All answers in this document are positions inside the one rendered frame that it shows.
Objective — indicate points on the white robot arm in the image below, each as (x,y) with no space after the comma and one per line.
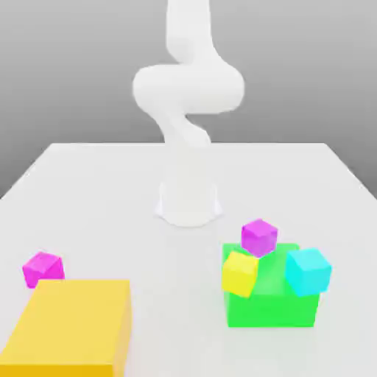
(188,88)

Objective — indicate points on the small purple cube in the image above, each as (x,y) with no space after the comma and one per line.
(259,237)

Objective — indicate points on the small yellow cube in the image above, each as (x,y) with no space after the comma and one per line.
(239,274)

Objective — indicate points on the small cyan cube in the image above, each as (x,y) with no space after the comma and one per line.
(307,271)

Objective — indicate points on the small magenta cube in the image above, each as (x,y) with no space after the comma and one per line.
(42,266)

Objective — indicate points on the large green box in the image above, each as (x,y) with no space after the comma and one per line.
(271,309)

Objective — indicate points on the large yellow box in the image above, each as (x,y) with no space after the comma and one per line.
(70,327)

